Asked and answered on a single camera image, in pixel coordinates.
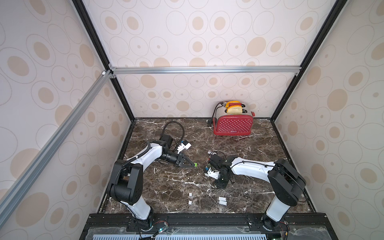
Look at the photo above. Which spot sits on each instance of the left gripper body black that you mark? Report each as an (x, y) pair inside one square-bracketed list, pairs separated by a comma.
[(173, 157)]

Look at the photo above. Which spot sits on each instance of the left black frame post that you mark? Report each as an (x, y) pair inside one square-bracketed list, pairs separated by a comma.
[(91, 31)]

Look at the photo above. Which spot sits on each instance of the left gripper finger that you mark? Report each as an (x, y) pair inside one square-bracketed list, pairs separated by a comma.
[(183, 164), (185, 160)]

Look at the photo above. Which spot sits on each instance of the yellow toast front slice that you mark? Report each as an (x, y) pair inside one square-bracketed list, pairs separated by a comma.
[(234, 109)]

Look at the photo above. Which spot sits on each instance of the yellow toast back slice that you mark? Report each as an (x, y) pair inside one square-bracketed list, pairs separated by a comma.
[(233, 103)]

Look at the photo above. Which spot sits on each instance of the horizontal aluminium rail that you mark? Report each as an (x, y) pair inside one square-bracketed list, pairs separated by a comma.
[(204, 70)]

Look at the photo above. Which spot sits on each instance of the left diagonal aluminium rail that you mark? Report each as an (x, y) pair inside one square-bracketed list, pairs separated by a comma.
[(30, 175)]

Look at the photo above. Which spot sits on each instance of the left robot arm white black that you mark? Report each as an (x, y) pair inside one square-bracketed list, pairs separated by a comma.
[(127, 177)]

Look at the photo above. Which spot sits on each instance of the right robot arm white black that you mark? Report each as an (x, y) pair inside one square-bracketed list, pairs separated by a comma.
[(287, 184)]

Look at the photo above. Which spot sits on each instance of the red toaster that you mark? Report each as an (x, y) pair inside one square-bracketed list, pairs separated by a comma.
[(232, 124)]

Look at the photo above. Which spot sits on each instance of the right black frame post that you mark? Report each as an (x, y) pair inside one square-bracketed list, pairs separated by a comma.
[(325, 29)]

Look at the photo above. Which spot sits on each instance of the yellow toast slice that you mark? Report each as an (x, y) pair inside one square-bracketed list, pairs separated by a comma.
[(233, 103), (234, 109)]

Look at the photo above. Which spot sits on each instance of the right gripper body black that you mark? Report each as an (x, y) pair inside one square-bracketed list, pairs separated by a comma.
[(222, 178)]

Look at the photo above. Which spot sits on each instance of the black frame post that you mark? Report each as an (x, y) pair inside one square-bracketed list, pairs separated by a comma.
[(325, 29), (91, 31)]

